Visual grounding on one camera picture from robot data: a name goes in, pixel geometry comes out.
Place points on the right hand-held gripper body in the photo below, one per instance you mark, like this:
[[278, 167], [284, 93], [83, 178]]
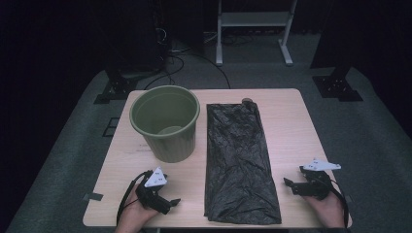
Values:
[[315, 187]]

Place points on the green plastic trash bin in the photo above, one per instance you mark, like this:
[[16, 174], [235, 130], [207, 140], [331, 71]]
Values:
[[171, 147]]

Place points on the black stand base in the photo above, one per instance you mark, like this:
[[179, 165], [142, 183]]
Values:
[[336, 87], [116, 89]]

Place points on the grey tape strip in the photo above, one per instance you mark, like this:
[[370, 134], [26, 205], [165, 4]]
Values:
[[350, 198], [94, 196]]

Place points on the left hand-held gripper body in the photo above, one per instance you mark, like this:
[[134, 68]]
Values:
[[152, 197]]

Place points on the person's left hand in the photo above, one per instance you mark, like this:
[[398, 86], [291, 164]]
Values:
[[137, 215]]

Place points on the dark cabinet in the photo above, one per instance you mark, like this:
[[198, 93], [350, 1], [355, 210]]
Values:
[[136, 39]]

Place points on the person's right hand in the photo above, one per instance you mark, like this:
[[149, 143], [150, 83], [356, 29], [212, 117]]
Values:
[[330, 210]]

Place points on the white metal stand frame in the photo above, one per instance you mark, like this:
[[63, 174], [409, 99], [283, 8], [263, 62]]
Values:
[[254, 18]]

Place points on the black plastic garbage bag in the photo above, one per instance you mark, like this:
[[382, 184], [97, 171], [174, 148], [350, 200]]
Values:
[[239, 161]]

